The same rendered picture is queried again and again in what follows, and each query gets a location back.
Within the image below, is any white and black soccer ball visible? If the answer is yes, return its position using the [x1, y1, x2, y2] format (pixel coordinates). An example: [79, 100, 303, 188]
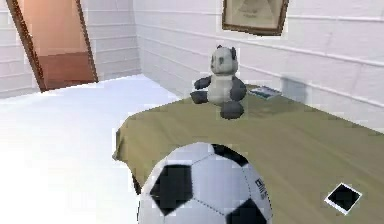
[137, 142, 274, 224]

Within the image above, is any brown framed wall picture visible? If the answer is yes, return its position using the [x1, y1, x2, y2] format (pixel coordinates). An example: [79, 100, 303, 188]
[221, 0, 290, 37]

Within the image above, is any teal and white book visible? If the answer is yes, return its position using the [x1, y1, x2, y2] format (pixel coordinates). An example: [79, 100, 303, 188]
[248, 85, 283, 101]

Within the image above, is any white framed black square card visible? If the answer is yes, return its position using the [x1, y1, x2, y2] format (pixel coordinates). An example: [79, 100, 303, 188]
[323, 182, 363, 216]

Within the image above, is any olive green table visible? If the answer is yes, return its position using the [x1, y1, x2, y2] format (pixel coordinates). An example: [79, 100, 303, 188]
[112, 85, 384, 224]

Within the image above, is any black and white panda toy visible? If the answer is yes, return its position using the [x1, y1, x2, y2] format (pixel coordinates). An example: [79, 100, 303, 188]
[189, 44, 248, 120]

